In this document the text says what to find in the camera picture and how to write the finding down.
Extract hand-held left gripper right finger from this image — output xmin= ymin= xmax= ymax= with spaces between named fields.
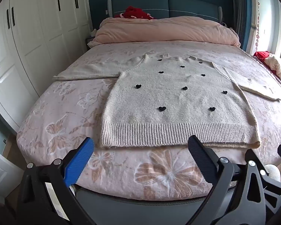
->
xmin=185 ymin=135 xmax=272 ymax=225

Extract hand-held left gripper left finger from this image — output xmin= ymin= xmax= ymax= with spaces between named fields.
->
xmin=17 ymin=137 xmax=95 ymax=225

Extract cream knit sweater black hearts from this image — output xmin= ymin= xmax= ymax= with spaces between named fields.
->
xmin=53 ymin=53 xmax=281 ymax=149

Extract red clothes pile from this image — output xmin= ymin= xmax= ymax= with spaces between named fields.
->
xmin=114 ymin=6 xmax=155 ymax=20

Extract white fluffy cloth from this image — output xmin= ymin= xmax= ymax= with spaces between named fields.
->
xmin=264 ymin=164 xmax=281 ymax=184

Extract pink floral butterfly bed blanket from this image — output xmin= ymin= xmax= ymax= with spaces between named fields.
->
xmin=16 ymin=40 xmax=281 ymax=201

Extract white low cabinet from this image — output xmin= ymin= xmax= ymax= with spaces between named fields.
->
xmin=0 ymin=145 xmax=24 ymax=201

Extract red cloth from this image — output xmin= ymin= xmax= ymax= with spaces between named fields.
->
xmin=253 ymin=51 xmax=281 ymax=74

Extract dark nightstand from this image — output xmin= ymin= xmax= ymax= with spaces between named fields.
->
xmin=85 ymin=37 xmax=95 ymax=52

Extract white wardrobe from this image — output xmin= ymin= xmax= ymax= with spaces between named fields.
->
xmin=0 ymin=0 xmax=93 ymax=134

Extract window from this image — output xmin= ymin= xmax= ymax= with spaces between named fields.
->
xmin=267 ymin=1 xmax=281 ymax=62

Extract pink duvet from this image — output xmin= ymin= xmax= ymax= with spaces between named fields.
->
xmin=87 ymin=16 xmax=241 ymax=50

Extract grey curtain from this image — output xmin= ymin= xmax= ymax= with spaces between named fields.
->
xmin=230 ymin=0 xmax=251 ymax=50

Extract blue upholstered headboard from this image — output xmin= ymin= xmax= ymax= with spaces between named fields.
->
xmin=107 ymin=0 xmax=223 ymax=20

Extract red bead string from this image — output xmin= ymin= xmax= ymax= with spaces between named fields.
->
xmin=255 ymin=1 xmax=265 ymax=52

